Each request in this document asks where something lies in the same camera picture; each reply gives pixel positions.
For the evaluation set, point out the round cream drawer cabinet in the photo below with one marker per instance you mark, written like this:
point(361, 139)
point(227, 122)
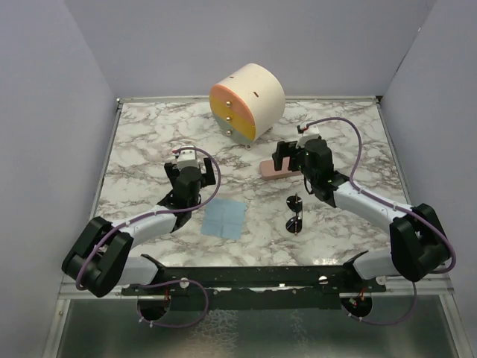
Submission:
point(247, 103)

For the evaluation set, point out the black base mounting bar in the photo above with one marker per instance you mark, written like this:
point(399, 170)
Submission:
point(193, 280)

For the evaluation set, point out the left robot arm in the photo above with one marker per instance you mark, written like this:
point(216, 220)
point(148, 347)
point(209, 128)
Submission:
point(99, 259)

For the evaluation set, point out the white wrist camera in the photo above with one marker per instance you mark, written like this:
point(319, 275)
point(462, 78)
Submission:
point(186, 157)
point(307, 133)

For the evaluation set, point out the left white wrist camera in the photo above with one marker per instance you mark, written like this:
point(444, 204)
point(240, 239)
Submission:
point(186, 157)

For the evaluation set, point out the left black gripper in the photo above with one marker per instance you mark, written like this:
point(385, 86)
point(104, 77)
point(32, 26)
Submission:
point(207, 178)

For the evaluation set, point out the aluminium front rail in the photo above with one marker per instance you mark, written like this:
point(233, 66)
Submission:
point(435, 284)

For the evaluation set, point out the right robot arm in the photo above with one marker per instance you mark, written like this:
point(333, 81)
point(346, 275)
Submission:
point(416, 236)

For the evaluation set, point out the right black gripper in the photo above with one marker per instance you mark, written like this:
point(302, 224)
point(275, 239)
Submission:
point(285, 149)

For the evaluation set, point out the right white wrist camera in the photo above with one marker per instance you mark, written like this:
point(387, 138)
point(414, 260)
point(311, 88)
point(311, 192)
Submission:
point(307, 133)

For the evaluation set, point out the light blue cleaning cloth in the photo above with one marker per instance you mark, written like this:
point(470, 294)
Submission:
point(224, 219)

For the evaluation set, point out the black sunglasses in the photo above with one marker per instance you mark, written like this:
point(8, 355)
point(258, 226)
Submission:
point(295, 223)

